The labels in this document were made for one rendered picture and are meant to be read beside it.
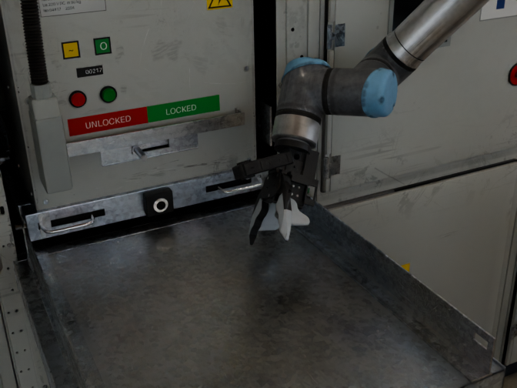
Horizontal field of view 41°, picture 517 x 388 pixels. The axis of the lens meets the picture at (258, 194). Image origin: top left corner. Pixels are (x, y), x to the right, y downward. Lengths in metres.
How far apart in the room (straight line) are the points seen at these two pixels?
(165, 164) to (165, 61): 0.22
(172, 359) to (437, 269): 1.03
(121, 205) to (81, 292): 0.25
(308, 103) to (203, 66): 0.25
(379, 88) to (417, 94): 0.40
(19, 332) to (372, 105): 0.84
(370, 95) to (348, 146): 0.34
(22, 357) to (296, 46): 0.87
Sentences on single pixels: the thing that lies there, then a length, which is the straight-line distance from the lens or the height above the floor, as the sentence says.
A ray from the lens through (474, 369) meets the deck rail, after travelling 1.12.
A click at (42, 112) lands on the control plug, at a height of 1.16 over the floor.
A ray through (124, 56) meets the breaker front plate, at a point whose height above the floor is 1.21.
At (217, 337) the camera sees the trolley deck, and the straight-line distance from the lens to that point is 1.16.
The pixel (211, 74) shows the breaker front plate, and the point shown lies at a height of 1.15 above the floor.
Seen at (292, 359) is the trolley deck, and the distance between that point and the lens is 1.11.
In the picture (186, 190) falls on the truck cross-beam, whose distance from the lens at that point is 1.51.
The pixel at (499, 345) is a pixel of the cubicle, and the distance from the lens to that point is 2.38.
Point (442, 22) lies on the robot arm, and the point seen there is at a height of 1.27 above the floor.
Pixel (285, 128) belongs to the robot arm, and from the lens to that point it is 1.31.
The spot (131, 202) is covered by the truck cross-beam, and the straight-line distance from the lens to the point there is 1.48.
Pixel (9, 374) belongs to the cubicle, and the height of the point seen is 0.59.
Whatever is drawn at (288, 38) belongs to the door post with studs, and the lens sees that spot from 1.47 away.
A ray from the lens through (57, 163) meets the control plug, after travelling 1.30.
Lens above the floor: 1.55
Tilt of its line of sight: 26 degrees down
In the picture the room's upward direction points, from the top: 1 degrees counter-clockwise
